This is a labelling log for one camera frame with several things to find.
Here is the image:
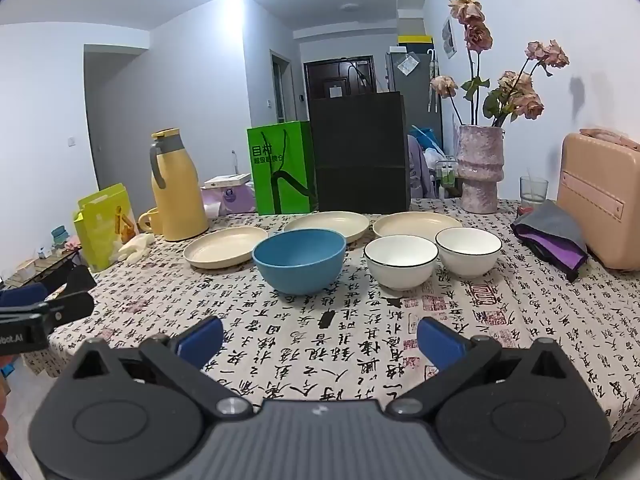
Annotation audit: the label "rack of small bottles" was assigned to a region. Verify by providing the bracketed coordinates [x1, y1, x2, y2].
[435, 157, 461, 187]

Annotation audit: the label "dried pink roses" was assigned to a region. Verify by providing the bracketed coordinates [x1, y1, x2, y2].
[430, 0, 571, 128]

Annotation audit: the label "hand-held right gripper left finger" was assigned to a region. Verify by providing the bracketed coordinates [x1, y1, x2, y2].
[72, 316, 253, 418]

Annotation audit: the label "clear drinking glass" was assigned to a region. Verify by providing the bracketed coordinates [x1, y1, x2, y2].
[520, 176, 549, 209]

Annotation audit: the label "yellow thermos jug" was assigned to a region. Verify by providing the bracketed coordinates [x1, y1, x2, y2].
[151, 128, 209, 242]

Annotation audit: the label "black paper bag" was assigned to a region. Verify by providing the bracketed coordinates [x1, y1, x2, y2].
[309, 60, 412, 214]

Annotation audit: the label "lime green snack box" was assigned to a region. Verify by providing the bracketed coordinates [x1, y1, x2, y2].
[74, 183, 138, 273]

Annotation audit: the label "yellow mug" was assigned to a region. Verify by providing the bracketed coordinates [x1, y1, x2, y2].
[138, 207, 163, 236]

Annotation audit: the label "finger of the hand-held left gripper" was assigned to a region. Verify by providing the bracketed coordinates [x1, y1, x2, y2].
[0, 264, 98, 307]
[0, 290, 96, 332]

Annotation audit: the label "pink ceramic vase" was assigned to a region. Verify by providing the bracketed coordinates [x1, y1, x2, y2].
[454, 125, 506, 214]

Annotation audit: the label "grey refrigerator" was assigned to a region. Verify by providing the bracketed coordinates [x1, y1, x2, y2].
[385, 50, 443, 161]

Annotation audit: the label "white bowl with black rim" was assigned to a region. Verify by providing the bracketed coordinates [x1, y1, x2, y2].
[363, 235, 439, 291]
[435, 227, 503, 279]

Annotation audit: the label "purple tissue pack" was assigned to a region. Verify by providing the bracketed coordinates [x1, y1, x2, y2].
[201, 182, 258, 218]

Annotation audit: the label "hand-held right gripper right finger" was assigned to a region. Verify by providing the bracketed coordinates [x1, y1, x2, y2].
[387, 317, 568, 418]

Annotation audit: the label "grey interior door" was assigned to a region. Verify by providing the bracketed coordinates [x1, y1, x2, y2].
[270, 50, 293, 123]

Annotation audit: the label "cream round plate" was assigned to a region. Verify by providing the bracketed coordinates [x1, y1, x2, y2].
[183, 226, 269, 269]
[372, 212, 463, 240]
[283, 211, 370, 247]

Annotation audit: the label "calligraphy printed tablecloth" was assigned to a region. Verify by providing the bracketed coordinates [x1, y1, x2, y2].
[20, 197, 640, 443]

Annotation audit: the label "flat white box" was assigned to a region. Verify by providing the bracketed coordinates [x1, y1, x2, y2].
[204, 173, 252, 190]

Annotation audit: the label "wall picture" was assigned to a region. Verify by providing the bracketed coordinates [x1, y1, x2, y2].
[442, 17, 458, 59]

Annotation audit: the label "purple grey pouch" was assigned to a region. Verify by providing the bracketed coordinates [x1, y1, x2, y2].
[511, 199, 589, 283]

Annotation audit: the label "yellow black box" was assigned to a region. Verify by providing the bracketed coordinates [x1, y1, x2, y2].
[397, 34, 435, 53]

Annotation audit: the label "small side table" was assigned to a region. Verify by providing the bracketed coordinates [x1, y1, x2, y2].
[0, 246, 81, 286]

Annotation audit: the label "tan leather case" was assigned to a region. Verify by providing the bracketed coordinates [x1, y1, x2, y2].
[556, 128, 640, 269]

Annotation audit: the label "white rubber gloves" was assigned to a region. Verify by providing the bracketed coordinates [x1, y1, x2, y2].
[117, 232, 154, 263]

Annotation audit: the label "dark entrance door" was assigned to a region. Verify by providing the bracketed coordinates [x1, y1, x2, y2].
[303, 56, 376, 101]

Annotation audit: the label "green paper bag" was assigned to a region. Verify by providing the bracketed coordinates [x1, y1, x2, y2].
[247, 121, 318, 216]

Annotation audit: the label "blue bowl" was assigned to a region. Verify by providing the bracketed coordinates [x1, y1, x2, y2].
[252, 229, 347, 296]

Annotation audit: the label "purple clothing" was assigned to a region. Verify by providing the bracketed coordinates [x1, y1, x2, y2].
[407, 135, 437, 200]

